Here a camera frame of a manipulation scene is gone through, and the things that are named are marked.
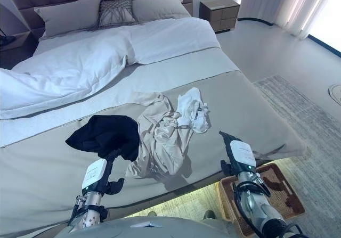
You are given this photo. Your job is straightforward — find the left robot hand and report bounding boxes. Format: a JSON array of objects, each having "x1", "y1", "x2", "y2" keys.
[{"x1": 82, "y1": 147, "x2": 125, "y2": 197}]

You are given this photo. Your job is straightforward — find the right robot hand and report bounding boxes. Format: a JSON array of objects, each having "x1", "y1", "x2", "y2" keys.
[{"x1": 218, "y1": 130, "x2": 257, "y2": 177}]

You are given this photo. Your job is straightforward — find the black garment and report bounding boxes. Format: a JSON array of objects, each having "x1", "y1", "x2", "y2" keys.
[{"x1": 65, "y1": 114, "x2": 140, "y2": 162}]

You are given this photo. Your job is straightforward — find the brown cloth in basket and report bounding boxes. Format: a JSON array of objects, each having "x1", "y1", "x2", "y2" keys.
[{"x1": 262, "y1": 170, "x2": 301, "y2": 214}]

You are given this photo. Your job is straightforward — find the woven wicker basket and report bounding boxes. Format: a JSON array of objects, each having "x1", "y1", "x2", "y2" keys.
[{"x1": 218, "y1": 162, "x2": 306, "y2": 228}]

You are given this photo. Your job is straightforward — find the bed with beige cover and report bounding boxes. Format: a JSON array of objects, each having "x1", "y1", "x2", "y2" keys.
[{"x1": 0, "y1": 17, "x2": 307, "y2": 232}]

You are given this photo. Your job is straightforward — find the white garment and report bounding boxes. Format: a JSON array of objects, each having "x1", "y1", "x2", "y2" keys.
[{"x1": 176, "y1": 87, "x2": 210, "y2": 134}]

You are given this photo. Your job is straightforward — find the beige garment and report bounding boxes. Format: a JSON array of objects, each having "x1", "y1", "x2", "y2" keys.
[{"x1": 125, "y1": 92, "x2": 193, "y2": 179}]

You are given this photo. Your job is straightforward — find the grey robot torso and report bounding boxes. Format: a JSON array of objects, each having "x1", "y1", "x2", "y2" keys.
[{"x1": 54, "y1": 213, "x2": 238, "y2": 238}]

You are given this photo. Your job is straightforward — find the round white floor object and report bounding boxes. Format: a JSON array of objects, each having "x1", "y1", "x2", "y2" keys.
[{"x1": 328, "y1": 83, "x2": 341, "y2": 102}]

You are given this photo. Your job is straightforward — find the white duvet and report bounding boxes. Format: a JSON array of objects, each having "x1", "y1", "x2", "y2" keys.
[{"x1": 0, "y1": 17, "x2": 222, "y2": 119}]

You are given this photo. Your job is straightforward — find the brown wooden nightstand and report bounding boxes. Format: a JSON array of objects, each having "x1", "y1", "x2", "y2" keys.
[{"x1": 199, "y1": 0, "x2": 240, "y2": 34}]

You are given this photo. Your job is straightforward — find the white sheer curtain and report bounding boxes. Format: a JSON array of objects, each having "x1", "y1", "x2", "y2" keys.
[{"x1": 237, "y1": 0, "x2": 341, "y2": 41}]

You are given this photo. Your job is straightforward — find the large beige pillow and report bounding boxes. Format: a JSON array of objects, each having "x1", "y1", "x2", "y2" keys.
[{"x1": 34, "y1": 0, "x2": 103, "y2": 39}]

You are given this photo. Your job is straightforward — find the patterned decorative cushion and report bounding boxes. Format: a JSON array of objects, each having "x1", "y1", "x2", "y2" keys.
[{"x1": 98, "y1": 0, "x2": 139, "y2": 28}]

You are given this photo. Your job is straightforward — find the flat beige pillow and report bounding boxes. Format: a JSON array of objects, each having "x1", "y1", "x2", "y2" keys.
[{"x1": 131, "y1": 0, "x2": 192, "y2": 25}]

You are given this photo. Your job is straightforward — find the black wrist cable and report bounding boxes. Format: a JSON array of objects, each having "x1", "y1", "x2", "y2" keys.
[{"x1": 232, "y1": 179, "x2": 307, "y2": 238}]

